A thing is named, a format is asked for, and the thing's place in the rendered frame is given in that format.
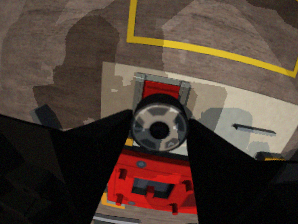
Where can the yellow rectangular outline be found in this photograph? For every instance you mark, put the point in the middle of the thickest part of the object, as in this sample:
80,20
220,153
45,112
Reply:
198,48

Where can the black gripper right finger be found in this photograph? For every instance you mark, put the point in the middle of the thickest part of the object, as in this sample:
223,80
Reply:
228,184

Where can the black tyre with grey hub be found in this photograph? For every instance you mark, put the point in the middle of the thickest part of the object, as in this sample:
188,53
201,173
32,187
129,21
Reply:
168,110

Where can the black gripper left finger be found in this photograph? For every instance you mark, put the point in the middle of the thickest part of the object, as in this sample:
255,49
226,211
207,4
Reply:
82,160

